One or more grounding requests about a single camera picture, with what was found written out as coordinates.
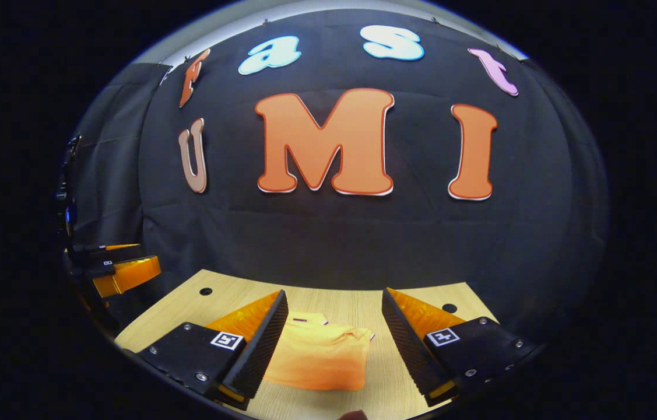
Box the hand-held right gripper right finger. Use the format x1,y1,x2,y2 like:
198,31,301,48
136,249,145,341
381,288,542,408

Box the orange T-shirt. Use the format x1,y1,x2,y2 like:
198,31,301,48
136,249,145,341
264,312,375,391

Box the black backdrop cloth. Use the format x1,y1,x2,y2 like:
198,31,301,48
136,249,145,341
66,9,609,345

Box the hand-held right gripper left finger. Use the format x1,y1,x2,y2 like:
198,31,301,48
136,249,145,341
137,290,289,411

